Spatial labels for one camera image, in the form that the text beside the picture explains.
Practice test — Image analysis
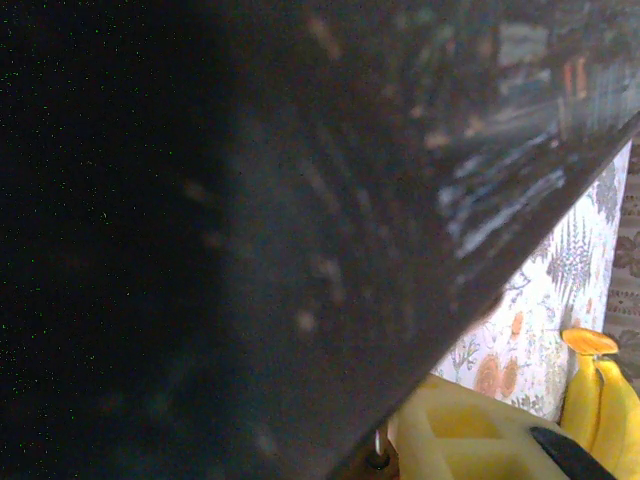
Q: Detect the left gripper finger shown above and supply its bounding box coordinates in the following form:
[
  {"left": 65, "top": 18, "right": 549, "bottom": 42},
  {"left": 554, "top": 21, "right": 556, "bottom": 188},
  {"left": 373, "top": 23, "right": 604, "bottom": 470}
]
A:
[{"left": 387, "top": 373, "right": 619, "bottom": 480}]

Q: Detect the yellow banana bunch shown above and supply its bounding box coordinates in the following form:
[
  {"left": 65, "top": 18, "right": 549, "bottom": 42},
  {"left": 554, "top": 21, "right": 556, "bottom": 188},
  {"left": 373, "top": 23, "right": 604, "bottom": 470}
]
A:
[{"left": 559, "top": 327, "right": 640, "bottom": 480}]

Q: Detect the starry night print box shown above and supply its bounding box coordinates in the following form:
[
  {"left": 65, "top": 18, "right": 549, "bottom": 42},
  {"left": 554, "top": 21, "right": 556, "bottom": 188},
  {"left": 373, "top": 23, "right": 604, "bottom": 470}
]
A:
[{"left": 0, "top": 0, "right": 640, "bottom": 480}]

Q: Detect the floral tablecloth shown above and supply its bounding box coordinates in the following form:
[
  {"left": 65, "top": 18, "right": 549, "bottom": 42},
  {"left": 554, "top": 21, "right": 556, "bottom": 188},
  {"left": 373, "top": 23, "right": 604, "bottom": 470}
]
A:
[{"left": 429, "top": 139, "right": 634, "bottom": 421}]

